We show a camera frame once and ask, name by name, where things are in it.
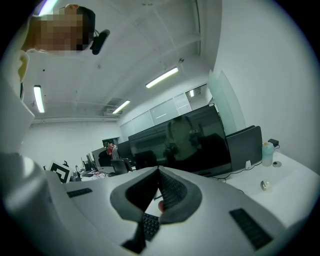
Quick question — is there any ceiling air vent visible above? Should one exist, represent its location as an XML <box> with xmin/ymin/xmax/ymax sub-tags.
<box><xmin>105</xmin><ymin>97</ymin><xmax>124</xmax><ymax>110</ymax></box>

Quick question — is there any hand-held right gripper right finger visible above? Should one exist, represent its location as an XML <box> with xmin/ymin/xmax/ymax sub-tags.
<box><xmin>158</xmin><ymin>165</ymin><xmax>288</xmax><ymax>252</ymax></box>

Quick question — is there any grey desk divider panel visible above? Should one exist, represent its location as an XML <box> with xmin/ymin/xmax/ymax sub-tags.
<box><xmin>225</xmin><ymin>125</ymin><xmax>264</xmax><ymax>171</ymax></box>

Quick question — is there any large black monitor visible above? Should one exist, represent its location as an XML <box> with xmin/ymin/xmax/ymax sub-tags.
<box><xmin>127</xmin><ymin>103</ymin><xmax>233</xmax><ymax>177</ymax></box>

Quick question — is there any frosted glass panel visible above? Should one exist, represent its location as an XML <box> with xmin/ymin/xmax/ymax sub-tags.
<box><xmin>207</xmin><ymin>69</ymin><xmax>247</xmax><ymax>137</ymax></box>

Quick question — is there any person's head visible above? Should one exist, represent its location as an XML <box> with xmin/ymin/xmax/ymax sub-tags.
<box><xmin>21</xmin><ymin>3</ymin><xmax>96</xmax><ymax>57</ymax></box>

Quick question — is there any black office chair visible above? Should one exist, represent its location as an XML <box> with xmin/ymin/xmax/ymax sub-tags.
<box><xmin>110</xmin><ymin>157</ymin><xmax>133</xmax><ymax>175</ymax></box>

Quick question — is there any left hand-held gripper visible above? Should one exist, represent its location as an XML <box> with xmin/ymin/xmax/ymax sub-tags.
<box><xmin>43</xmin><ymin>159</ymin><xmax>82</xmax><ymax>184</ymax></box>

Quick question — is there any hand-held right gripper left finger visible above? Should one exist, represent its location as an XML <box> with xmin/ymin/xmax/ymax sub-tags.
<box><xmin>62</xmin><ymin>165</ymin><xmax>160</xmax><ymax>254</ymax></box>

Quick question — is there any black head-worn camera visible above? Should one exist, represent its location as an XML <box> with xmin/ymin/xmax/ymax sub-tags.
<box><xmin>89</xmin><ymin>29</ymin><xmax>111</xmax><ymax>56</ymax></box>

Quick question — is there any black cable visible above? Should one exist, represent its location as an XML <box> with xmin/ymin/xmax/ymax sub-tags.
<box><xmin>211</xmin><ymin>159</ymin><xmax>263</xmax><ymax>196</ymax></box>

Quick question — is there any background computer monitor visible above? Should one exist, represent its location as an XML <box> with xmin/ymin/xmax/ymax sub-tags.
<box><xmin>80</xmin><ymin>152</ymin><xmax>97</xmax><ymax>172</ymax></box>

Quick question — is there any pale green bottle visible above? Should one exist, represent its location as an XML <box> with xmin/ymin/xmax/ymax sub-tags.
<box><xmin>261</xmin><ymin>142</ymin><xmax>275</xmax><ymax>168</ymax></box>

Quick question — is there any black keyboard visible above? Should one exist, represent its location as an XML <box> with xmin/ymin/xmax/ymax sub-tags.
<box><xmin>121</xmin><ymin>212</ymin><xmax>161</xmax><ymax>254</ymax></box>

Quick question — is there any person's white and yellow top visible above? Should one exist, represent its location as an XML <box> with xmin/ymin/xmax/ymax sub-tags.
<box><xmin>0</xmin><ymin>48</ymin><xmax>36</xmax><ymax>156</ymax></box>

